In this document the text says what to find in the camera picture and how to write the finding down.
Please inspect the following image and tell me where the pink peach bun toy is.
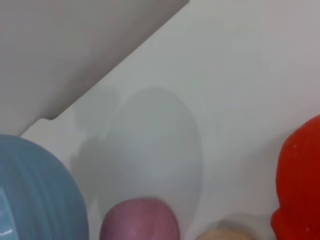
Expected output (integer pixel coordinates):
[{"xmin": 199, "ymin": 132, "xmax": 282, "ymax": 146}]
[{"xmin": 99, "ymin": 197, "xmax": 181, "ymax": 240}]

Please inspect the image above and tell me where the blue plastic bowl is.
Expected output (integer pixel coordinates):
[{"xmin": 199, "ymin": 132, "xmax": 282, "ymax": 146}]
[{"xmin": 0, "ymin": 133, "xmax": 90, "ymax": 240}]

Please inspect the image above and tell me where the beige egg yolk pastry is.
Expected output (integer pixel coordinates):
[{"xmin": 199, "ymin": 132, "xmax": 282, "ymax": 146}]
[{"xmin": 194, "ymin": 221, "xmax": 261, "ymax": 240}]

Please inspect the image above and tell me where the orange red fruit toy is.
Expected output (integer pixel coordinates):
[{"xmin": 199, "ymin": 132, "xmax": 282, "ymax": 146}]
[{"xmin": 270, "ymin": 114, "xmax": 320, "ymax": 240}]

